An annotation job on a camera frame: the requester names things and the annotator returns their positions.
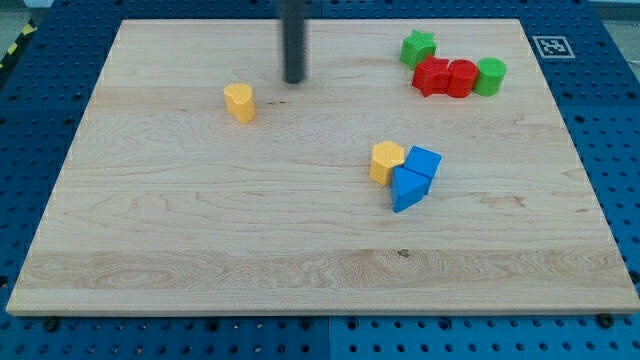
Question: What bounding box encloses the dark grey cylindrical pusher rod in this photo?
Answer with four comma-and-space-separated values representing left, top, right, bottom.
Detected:
280, 0, 306, 84

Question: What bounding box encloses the yellow heart block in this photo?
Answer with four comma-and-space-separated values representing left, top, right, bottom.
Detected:
223, 83, 256, 123

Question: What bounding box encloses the yellow hexagon block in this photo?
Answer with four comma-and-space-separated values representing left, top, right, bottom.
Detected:
369, 141, 405, 186

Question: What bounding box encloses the green star block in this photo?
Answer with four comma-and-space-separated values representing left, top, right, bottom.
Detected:
400, 30, 437, 70

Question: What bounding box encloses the red star block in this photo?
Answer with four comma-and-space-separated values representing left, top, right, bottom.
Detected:
412, 55, 451, 97

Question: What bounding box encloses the red cylinder block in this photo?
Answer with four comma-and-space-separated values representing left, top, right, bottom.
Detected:
446, 59, 479, 98

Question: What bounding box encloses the blue cube block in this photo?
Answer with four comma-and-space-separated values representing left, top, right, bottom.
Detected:
403, 146, 442, 194

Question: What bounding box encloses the green cylinder block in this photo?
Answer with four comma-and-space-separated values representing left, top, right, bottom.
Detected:
473, 57, 507, 97

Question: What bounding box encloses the blue triangle block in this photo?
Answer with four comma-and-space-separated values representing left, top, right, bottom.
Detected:
390, 167, 430, 213

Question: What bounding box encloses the light wooden board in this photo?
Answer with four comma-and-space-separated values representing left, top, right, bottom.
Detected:
7, 19, 639, 317

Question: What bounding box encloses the white fiducial marker tag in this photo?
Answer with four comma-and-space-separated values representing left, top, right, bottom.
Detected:
533, 35, 575, 59

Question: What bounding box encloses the yellow black hazard tape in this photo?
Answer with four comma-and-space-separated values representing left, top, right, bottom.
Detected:
1, 19, 38, 72

